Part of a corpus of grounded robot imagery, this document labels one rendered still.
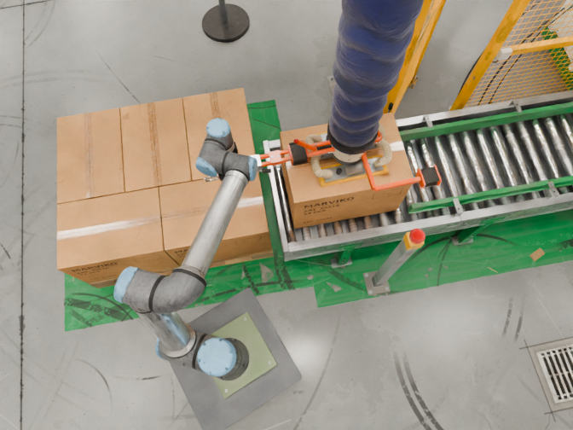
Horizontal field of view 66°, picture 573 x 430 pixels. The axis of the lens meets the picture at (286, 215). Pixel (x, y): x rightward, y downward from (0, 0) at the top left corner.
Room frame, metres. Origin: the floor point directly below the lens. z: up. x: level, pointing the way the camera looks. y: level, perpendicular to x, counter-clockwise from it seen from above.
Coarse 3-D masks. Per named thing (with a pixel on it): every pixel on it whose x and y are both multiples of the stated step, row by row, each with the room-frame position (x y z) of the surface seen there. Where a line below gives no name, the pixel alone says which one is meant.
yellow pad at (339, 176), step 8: (368, 160) 0.97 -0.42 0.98; (328, 168) 0.94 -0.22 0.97; (336, 168) 0.94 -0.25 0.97; (376, 168) 0.93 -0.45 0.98; (384, 168) 0.93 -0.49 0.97; (336, 176) 0.90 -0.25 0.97; (344, 176) 0.90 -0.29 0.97; (352, 176) 0.90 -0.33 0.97; (360, 176) 0.90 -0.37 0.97; (328, 184) 0.86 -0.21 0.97
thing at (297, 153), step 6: (288, 144) 1.01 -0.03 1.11; (294, 144) 1.02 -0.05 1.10; (294, 150) 0.98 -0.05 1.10; (300, 150) 0.98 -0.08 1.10; (306, 150) 0.98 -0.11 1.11; (294, 156) 0.95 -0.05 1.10; (300, 156) 0.95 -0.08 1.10; (306, 156) 0.95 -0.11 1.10; (294, 162) 0.93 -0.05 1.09; (300, 162) 0.93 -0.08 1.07; (306, 162) 0.94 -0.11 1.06
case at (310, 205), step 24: (384, 120) 1.21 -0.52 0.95; (288, 168) 0.97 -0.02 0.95; (408, 168) 0.93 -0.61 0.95; (288, 192) 0.94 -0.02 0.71; (312, 192) 0.83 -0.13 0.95; (336, 192) 0.82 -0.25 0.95; (360, 192) 0.83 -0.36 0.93; (384, 192) 0.84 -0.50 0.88; (312, 216) 0.79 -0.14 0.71; (336, 216) 0.81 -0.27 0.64; (360, 216) 0.83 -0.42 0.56
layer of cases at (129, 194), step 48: (192, 96) 1.71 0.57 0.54; (240, 96) 1.69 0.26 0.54; (96, 144) 1.39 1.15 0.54; (144, 144) 1.37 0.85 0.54; (192, 144) 1.36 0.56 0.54; (240, 144) 1.34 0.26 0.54; (96, 192) 1.07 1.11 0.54; (144, 192) 1.05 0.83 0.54; (192, 192) 1.04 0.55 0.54; (96, 240) 0.77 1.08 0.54; (144, 240) 0.76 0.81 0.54; (192, 240) 0.75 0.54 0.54; (240, 240) 0.75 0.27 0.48
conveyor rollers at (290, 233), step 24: (528, 120) 1.43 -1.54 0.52; (552, 120) 1.40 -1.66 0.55; (408, 144) 1.28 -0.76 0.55; (456, 144) 1.27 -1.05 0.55; (480, 144) 1.27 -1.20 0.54; (528, 144) 1.25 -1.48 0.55; (456, 168) 1.12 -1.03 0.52; (480, 168) 1.10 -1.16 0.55; (504, 168) 1.10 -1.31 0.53; (552, 168) 1.09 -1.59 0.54; (408, 192) 0.97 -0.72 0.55; (456, 192) 0.96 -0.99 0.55; (288, 216) 0.86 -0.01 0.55; (384, 216) 0.83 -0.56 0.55; (432, 216) 0.82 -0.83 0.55; (288, 240) 0.72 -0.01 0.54
